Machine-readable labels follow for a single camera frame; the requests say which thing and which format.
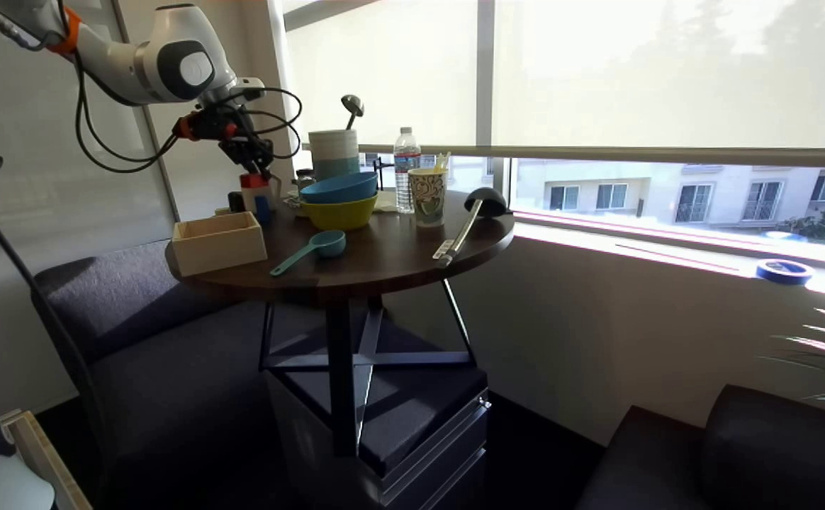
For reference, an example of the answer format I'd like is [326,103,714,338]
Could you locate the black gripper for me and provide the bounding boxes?
[169,97,279,182]

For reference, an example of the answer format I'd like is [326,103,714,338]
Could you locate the white roller window shade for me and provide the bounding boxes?
[490,0,825,159]
[278,0,481,156]

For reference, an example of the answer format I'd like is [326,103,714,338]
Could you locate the black utensil in cup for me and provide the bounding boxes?
[336,91,367,132]

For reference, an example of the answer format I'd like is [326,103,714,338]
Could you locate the patterned paper cup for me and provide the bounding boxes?
[405,165,451,230]

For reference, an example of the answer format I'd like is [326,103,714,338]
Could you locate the teal cup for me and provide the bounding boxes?
[315,154,363,185]

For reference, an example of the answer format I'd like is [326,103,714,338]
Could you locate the yellow bowl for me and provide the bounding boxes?
[295,196,380,234]

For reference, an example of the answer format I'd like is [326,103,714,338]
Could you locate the black leather chair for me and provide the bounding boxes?
[573,382,825,510]

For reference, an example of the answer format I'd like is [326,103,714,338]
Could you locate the round dark wooden table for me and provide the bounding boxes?
[163,189,519,461]

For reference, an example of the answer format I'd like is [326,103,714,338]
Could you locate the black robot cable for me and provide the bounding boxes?
[0,166,109,510]

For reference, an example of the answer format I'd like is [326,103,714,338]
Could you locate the clear plastic water bottle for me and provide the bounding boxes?
[390,125,425,215]

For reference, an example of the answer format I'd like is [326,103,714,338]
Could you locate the light wooden frame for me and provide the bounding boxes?
[0,404,92,510]

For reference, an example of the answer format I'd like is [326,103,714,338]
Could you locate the dark grey sofa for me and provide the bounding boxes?
[27,239,336,510]

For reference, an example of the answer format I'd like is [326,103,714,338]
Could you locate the blue bowl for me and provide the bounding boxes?
[296,171,380,206]

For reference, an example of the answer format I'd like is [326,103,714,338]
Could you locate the black ladle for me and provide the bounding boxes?
[430,185,509,267]

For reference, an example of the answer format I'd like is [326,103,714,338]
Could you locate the light wooden box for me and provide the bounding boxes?
[163,209,268,281]

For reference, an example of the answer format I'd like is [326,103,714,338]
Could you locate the white cup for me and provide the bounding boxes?
[305,128,363,165]

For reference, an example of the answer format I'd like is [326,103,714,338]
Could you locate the teal plastic spoon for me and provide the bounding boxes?
[265,230,349,281]

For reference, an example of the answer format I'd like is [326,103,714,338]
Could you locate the blue dish on sill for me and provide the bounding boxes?
[754,256,812,288]

